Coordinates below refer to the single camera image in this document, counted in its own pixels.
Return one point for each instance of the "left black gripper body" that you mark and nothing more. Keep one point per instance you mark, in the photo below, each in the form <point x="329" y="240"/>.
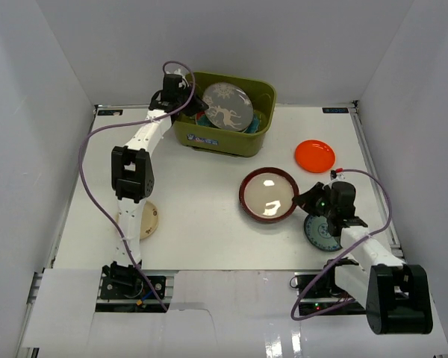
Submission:
<point x="193" y="103"/>

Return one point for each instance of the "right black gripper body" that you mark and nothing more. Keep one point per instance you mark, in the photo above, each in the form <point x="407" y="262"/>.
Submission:
<point x="330" y="209"/>

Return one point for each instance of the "blue patterned small plate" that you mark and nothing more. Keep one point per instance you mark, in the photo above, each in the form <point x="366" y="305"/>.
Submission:
<point x="316" y="231"/>

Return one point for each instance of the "grey plate with deer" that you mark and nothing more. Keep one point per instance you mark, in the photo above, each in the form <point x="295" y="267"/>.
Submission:
<point x="229" y="107"/>

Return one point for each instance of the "orange plastic plate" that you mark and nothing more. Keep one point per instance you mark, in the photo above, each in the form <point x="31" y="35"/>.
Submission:
<point x="314" y="156"/>

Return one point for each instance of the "dark red rimmed plate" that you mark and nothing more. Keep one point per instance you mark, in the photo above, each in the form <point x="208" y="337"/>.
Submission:
<point x="266" y="195"/>

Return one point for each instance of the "teal scalloped plate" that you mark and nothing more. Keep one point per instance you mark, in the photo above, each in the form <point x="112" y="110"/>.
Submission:
<point x="255" y="125"/>

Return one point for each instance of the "cream plate with small flowers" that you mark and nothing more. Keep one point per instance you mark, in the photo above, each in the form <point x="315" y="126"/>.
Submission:
<point x="149" y="220"/>

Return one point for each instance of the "red plate with teal flower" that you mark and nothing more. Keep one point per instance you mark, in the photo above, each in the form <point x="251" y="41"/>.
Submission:
<point x="202" y="120"/>

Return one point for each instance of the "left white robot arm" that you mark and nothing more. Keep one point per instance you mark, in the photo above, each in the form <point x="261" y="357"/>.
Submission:
<point x="132" y="175"/>

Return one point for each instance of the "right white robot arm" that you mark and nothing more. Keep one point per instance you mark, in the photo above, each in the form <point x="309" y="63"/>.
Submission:
<point x="394" y="294"/>

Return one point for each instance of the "olive green plastic bin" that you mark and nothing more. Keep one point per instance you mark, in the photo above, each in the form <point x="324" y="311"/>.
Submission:
<point x="263" y="98"/>

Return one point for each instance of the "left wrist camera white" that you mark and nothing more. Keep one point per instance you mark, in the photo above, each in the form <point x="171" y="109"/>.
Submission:
<point x="179" y="72"/>

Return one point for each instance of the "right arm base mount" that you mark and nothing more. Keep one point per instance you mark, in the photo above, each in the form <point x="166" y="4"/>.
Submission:
<point x="322" y="296"/>

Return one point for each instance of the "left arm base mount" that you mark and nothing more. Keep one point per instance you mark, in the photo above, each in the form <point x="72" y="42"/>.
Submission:
<point x="124" y="290"/>

